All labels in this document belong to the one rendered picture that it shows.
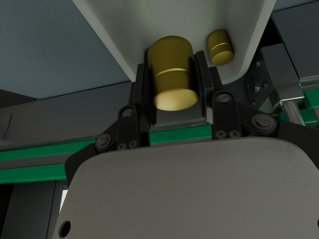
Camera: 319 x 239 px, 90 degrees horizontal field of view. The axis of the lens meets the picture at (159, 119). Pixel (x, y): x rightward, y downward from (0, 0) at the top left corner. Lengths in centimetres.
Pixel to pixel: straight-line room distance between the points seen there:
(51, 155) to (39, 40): 26
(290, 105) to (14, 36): 42
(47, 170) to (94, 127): 16
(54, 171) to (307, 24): 54
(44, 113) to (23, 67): 13
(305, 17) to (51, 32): 39
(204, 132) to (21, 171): 46
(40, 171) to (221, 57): 47
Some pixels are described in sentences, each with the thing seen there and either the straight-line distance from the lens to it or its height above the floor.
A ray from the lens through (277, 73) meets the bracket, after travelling 27.
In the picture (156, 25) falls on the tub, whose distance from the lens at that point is 28.
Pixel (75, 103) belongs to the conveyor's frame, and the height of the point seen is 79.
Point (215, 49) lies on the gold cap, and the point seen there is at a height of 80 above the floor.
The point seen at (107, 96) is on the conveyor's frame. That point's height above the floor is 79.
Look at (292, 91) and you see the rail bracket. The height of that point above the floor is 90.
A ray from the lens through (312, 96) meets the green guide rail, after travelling 29.
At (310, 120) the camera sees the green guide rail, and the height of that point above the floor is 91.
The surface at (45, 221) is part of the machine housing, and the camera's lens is 75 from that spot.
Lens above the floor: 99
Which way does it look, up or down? 21 degrees down
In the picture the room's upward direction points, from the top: 177 degrees clockwise
